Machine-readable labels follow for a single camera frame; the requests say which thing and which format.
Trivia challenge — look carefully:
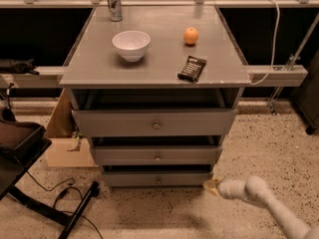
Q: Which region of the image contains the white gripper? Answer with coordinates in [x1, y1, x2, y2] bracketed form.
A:
[202, 178, 247, 199]

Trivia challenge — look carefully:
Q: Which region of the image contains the grey bottom drawer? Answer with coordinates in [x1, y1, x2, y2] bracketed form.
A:
[102, 164, 212, 187]

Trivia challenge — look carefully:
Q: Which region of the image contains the grey drawer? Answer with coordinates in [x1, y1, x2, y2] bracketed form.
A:
[102, 164, 212, 187]
[72, 109, 236, 137]
[91, 145, 222, 165]

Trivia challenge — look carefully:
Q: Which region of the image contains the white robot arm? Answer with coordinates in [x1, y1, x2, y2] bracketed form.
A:
[203, 176, 319, 239]

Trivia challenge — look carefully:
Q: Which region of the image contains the grey drawer cabinet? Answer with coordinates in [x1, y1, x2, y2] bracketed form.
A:
[59, 5, 252, 188]

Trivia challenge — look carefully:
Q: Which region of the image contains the grey middle drawer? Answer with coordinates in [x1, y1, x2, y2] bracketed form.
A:
[91, 145, 222, 165]

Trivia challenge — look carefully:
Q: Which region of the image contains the grey top drawer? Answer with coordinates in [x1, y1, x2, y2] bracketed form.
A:
[72, 109, 236, 137]

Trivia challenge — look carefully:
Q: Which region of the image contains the black snack bar packet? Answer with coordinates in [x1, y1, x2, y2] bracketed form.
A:
[177, 56, 206, 83]

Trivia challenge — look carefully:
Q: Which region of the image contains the orange fruit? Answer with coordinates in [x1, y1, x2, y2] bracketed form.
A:
[183, 27, 198, 45]

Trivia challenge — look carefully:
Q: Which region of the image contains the cardboard box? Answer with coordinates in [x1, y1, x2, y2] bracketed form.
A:
[46, 90, 96, 168]

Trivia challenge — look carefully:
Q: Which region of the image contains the white bowl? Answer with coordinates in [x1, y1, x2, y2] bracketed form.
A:
[112, 31, 151, 62]

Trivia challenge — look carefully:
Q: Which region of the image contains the black chair base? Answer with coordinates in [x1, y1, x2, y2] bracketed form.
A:
[0, 138, 100, 239]

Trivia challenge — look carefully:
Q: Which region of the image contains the brown chair seat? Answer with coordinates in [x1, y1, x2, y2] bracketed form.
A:
[0, 109, 45, 160]

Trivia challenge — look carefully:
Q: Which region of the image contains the silver drink can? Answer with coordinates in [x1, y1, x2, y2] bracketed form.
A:
[107, 0, 123, 22]

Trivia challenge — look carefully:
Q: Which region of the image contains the black floor cable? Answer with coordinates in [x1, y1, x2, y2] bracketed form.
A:
[25, 171, 104, 239]

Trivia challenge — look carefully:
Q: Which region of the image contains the white cable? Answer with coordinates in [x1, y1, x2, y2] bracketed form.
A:
[249, 0, 281, 86]

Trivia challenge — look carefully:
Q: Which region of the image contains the black bag on rail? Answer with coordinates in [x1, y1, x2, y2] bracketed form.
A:
[0, 59, 38, 75]

